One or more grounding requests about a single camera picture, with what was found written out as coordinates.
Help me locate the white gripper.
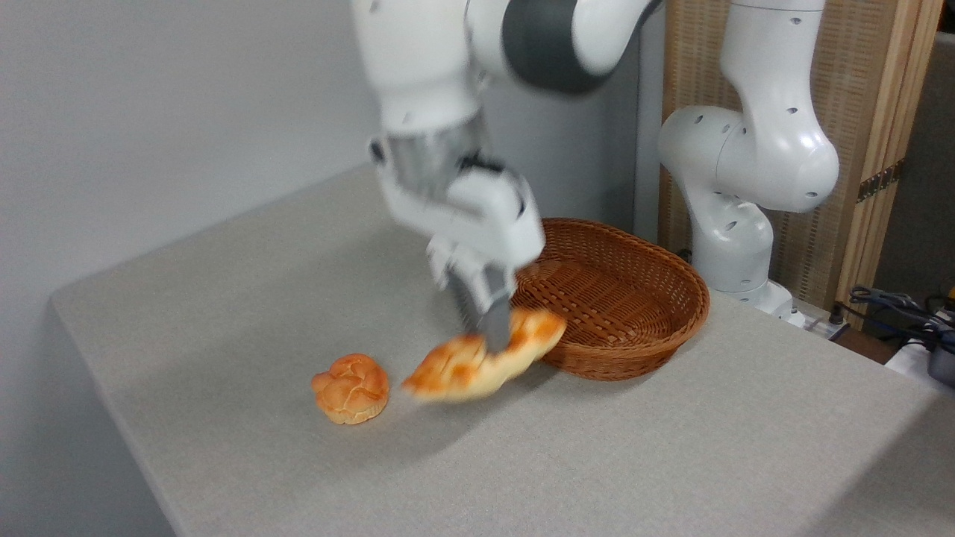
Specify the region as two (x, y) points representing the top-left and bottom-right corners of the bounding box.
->
(369, 138), (546, 353)

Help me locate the metal screen hinge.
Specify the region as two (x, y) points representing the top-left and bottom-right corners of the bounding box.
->
(857, 160), (904, 204)

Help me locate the round knotted bread roll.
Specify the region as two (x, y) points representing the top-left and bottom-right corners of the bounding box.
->
(310, 354), (391, 426)

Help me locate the white power strip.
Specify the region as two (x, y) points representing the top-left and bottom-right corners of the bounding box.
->
(795, 298), (851, 341)

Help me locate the brown oval wicker basket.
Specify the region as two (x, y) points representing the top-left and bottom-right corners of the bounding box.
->
(511, 218), (711, 382)

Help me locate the bundle of dark cables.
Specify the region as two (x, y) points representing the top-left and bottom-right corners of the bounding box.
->
(849, 286), (955, 351)

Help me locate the long braided bread loaf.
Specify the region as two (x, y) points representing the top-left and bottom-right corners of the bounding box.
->
(401, 307), (568, 402)

